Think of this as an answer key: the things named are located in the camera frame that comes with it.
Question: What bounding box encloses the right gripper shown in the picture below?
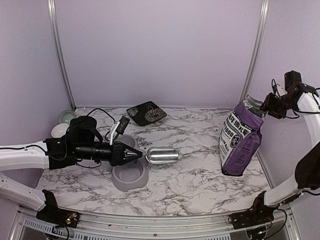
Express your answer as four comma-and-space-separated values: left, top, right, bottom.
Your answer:
259, 92, 298, 119

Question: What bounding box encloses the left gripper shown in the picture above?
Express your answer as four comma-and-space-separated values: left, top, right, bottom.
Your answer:
74, 141, 143, 167

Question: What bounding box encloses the grey double pet bowl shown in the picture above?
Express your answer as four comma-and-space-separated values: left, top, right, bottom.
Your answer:
111, 134, 150, 193

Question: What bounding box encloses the metal food scoop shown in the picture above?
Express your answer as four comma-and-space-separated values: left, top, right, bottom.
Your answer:
142, 147, 179, 165

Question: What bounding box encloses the purple pet food bag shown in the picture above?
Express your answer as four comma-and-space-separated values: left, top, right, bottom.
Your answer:
219, 95, 266, 177

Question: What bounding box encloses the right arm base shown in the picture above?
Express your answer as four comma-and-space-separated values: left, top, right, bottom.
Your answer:
228, 212, 275, 230

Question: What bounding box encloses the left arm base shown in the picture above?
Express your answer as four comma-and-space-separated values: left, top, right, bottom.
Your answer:
36, 210, 80, 228

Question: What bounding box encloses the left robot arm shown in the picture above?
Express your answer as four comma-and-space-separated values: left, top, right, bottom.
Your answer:
0, 116, 143, 223

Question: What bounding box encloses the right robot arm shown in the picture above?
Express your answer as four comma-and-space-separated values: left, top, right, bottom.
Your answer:
247, 70, 320, 224

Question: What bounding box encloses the black floral square plate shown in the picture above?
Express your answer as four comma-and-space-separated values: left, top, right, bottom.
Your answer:
126, 101, 167, 127

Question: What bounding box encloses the red and white bowl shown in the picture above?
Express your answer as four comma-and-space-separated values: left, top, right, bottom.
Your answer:
50, 123, 70, 138

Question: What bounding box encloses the pale green ceramic bowl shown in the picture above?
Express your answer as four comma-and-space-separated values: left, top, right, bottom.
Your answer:
58, 110, 77, 125

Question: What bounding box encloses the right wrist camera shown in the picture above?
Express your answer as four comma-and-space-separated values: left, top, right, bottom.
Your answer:
272, 83, 287, 97

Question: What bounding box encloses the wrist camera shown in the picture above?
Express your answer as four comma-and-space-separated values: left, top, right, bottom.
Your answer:
107, 116, 130, 146
272, 83, 287, 97

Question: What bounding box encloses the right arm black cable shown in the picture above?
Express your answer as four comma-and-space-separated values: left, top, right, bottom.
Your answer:
271, 78, 320, 120

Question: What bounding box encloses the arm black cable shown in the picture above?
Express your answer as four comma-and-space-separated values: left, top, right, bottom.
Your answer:
0, 107, 118, 171
271, 78, 320, 120

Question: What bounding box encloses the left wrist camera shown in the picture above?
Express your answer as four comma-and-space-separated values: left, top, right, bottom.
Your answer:
107, 116, 130, 146

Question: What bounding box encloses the right aluminium frame post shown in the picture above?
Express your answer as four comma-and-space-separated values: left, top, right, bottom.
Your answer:
239, 0, 270, 102

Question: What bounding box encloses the aluminium frame post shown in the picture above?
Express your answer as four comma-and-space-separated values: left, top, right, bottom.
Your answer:
239, 0, 270, 102
47, 0, 76, 111

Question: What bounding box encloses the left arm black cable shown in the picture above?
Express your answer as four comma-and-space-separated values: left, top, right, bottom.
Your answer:
0, 107, 118, 171

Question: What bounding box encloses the front aluminium rail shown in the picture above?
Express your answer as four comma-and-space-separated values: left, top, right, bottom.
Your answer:
8, 206, 301, 240

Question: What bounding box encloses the left aluminium frame post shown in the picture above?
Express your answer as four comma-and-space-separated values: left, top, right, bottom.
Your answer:
47, 0, 76, 111

